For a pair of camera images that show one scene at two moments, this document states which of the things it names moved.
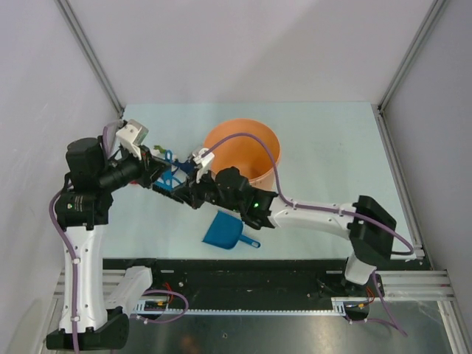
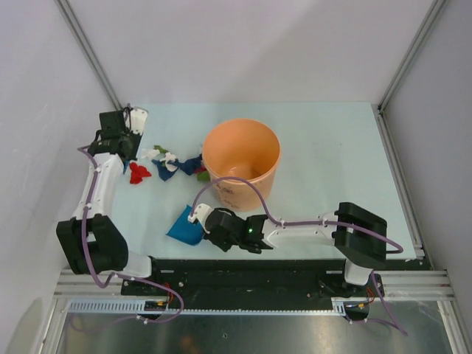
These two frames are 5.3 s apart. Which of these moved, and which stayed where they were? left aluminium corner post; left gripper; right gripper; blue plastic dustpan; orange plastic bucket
Moved: right gripper; left gripper; blue plastic dustpan
Stayed: left aluminium corner post; orange plastic bucket
